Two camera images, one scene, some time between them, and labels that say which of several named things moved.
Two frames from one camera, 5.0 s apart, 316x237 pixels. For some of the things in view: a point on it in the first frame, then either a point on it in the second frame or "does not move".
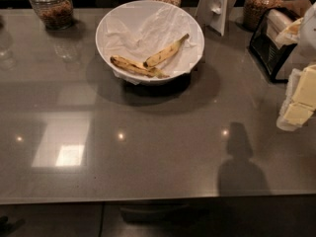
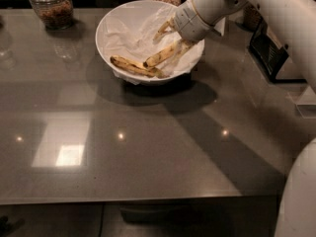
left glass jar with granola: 54,4 does not move
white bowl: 149,41 does not move
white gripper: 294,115 to 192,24
